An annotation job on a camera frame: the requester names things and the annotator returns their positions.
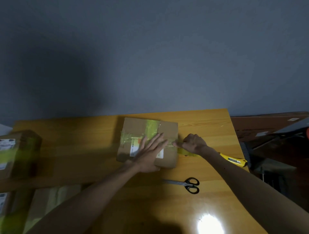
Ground person's left hand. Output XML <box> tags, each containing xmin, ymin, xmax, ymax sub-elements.
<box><xmin>130</xmin><ymin>133</ymin><xmax>169</xmax><ymax>173</ymax></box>

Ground person's right hand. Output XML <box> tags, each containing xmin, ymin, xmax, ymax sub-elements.
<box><xmin>172</xmin><ymin>134</ymin><xmax>208</xmax><ymax>155</ymax></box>

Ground yellowish packing tape roll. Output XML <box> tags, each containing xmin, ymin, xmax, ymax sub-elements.
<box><xmin>177</xmin><ymin>147</ymin><xmax>201</xmax><ymax>158</ymax></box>

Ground taped cardboard box with label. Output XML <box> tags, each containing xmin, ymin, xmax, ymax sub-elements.
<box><xmin>116</xmin><ymin>117</ymin><xmax>179</xmax><ymax>169</ymax></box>

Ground person's right forearm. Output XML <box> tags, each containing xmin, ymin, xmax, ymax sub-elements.
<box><xmin>199</xmin><ymin>145</ymin><xmax>309</xmax><ymax>234</ymax></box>

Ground person's left forearm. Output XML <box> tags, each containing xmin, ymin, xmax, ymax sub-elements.
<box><xmin>25</xmin><ymin>161</ymin><xmax>145</xmax><ymax>234</ymax></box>

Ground yellow utility knife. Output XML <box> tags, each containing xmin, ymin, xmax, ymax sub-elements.
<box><xmin>218</xmin><ymin>152</ymin><xmax>248</xmax><ymax>168</ymax></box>

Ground large flat brown cardboard box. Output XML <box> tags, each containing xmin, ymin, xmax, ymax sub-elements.
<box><xmin>230</xmin><ymin>111</ymin><xmax>309</xmax><ymax>143</ymax></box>

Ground pale taped cardboard box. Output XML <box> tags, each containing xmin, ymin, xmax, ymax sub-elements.
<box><xmin>23</xmin><ymin>184</ymin><xmax>84</xmax><ymax>233</ymax></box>

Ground cardboard box with white labels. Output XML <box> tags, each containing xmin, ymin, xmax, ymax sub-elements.
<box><xmin>0</xmin><ymin>130</ymin><xmax>42</xmax><ymax>180</ymax></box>

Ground small cardboard box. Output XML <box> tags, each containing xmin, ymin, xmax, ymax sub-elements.
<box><xmin>0</xmin><ymin>192</ymin><xmax>15</xmax><ymax>217</ymax></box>

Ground black-handled scissors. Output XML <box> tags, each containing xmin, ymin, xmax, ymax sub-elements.
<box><xmin>162</xmin><ymin>177</ymin><xmax>200</xmax><ymax>194</ymax></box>

